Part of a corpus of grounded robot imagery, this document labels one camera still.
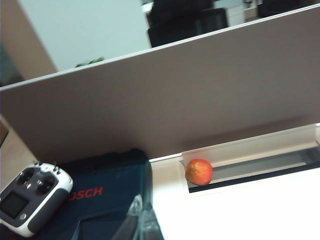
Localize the green plant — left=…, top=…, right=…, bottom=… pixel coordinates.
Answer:
left=75, top=56, right=106, bottom=69

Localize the grey desk divider panel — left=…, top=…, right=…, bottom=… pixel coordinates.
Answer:
left=0, top=3, right=320, bottom=174

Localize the white desk cable tray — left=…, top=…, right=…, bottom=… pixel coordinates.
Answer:
left=178, top=122, right=320, bottom=195

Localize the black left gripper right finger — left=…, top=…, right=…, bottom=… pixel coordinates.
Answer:
left=140, top=203, right=165, bottom=240

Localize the black office chair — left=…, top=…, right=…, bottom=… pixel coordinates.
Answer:
left=145, top=0, right=229, bottom=49

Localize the dark blue Bosch tool case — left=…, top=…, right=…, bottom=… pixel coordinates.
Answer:
left=37, top=147, right=154, bottom=240

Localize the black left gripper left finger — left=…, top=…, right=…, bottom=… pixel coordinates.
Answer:
left=110, top=195, right=142, bottom=240

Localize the white grey RC transmitter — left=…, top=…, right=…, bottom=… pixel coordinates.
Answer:
left=0, top=160, right=74, bottom=239

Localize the orange red round fruit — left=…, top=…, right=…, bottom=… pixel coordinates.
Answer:
left=184, top=158, right=214, bottom=187

